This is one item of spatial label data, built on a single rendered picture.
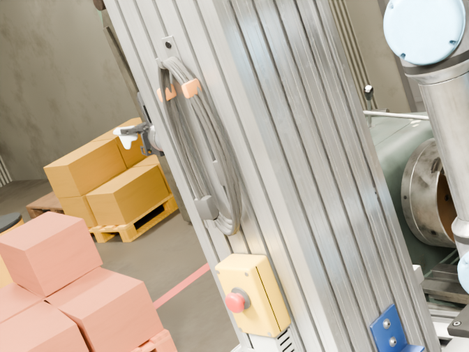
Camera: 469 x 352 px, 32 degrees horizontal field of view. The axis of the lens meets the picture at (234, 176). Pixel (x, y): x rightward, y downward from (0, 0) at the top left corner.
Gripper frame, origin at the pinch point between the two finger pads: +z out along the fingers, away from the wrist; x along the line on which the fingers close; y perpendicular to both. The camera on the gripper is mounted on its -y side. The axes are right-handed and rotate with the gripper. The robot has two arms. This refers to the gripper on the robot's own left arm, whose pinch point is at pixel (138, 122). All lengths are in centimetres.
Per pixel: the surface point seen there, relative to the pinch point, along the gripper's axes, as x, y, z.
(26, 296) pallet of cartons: -24, 117, 257
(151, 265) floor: 71, 150, 332
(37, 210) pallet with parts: 37, 147, 620
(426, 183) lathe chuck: 64, 32, -36
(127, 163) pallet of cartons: 105, 98, 468
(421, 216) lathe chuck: 62, 41, -34
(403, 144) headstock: 70, 25, -19
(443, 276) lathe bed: 70, 64, -27
